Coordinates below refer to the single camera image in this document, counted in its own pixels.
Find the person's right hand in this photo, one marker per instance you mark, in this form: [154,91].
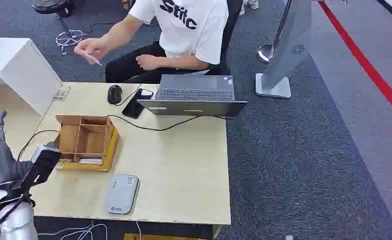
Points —
[91,46]

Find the person's left hand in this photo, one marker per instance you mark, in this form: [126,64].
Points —
[146,62]

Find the white card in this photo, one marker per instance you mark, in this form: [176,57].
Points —
[92,59]
[90,161]

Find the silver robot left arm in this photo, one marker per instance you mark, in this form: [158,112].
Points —
[15,218]

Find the white charger block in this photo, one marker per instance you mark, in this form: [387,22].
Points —
[146,93]

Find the black stool with chrome base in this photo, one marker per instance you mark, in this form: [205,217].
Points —
[63,20]

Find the black smartphone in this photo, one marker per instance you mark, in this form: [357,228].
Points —
[135,105]

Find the black computer mouse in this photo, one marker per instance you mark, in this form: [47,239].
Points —
[114,93]

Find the person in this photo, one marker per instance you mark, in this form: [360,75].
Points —
[186,30]

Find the small stack of cards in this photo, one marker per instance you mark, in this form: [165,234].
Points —
[61,93]

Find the grey laptop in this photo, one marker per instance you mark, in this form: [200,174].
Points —
[195,96]

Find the white cabinet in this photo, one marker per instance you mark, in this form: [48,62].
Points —
[17,68]

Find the black office chair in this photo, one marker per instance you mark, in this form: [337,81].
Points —
[227,36]

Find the wooden card box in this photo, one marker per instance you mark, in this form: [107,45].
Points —
[85,140]

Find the white card in box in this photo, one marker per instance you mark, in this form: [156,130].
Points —
[90,161]

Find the white shoe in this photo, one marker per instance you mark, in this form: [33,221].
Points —
[252,4]

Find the grey card reader device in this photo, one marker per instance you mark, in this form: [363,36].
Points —
[122,194]

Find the grey kiosk stand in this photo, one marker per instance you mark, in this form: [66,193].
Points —
[286,49]

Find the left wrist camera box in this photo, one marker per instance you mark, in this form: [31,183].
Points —
[42,167]

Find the chrome stanchion post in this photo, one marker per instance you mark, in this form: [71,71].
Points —
[272,43]

